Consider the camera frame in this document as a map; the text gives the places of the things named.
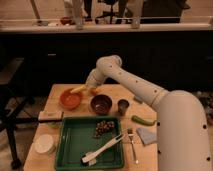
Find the blue sponge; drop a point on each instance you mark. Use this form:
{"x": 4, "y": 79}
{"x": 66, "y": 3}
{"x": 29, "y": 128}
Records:
{"x": 138, "y": 99}

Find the orange red bowl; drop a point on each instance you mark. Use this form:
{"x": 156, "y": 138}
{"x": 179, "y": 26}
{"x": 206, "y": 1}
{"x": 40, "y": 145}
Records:
{"x": 70, "y": 100}

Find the silver fork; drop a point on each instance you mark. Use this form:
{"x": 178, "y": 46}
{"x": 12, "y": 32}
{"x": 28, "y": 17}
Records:
{"x": 131, "y": 136}

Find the knife with light handle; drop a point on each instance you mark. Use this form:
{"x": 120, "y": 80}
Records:
{"x": 50, "y": 116}

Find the bunch of dark grapes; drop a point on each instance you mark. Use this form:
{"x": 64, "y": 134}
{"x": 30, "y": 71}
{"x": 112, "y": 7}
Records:
{"x": 103, "y": 127}

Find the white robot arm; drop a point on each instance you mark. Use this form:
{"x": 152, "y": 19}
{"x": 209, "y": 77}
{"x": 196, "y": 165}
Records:
{"x": 182, "y": 130}

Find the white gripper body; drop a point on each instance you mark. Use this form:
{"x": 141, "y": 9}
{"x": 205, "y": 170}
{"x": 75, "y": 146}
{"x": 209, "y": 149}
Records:
{"x": 91, "y": 82}

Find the orange fruit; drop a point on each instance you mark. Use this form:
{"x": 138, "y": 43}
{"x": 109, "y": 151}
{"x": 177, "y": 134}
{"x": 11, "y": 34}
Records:
{"x": 94, "y": 91}

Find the green item beside tray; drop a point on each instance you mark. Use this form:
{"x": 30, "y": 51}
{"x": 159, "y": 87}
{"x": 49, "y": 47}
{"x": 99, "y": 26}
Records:
{"x": 54, "y": 125}

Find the black chair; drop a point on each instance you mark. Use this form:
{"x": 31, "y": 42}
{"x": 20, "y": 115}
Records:
{"x": 10, "y": 107}

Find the yellow banana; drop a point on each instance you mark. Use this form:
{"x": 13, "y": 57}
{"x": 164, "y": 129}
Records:
{"x": 78, "y": 89}

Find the green pepper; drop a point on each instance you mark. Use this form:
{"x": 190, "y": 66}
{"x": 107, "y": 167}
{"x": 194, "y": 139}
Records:
{"x": 141, "y": 121}

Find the green plastic tray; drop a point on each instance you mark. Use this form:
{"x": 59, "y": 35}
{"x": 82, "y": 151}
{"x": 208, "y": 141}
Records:
{"x": 77, "y": 138}

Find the dark maroon bowl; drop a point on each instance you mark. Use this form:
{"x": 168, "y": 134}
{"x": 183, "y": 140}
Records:
{"x": 101, "y": 104}

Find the grey folded cloth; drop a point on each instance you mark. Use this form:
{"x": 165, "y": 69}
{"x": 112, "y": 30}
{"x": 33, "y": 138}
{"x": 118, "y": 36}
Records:
{"x": 147, "y": 137}

